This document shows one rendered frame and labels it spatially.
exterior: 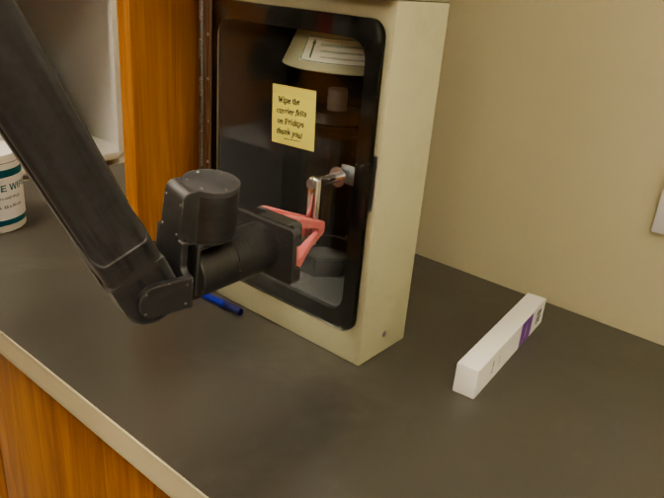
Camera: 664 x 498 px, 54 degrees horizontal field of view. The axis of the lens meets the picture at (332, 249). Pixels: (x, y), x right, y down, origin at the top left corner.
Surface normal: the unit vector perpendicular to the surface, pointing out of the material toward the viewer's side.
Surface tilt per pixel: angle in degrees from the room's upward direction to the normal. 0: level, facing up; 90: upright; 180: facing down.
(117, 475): 90
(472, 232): 90
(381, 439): 0
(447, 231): 90
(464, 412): 0
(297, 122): 90
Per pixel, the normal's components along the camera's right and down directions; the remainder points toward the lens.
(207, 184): 0.16, -0.87
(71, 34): -0.64, 0.25
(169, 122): 0.76, 0.31
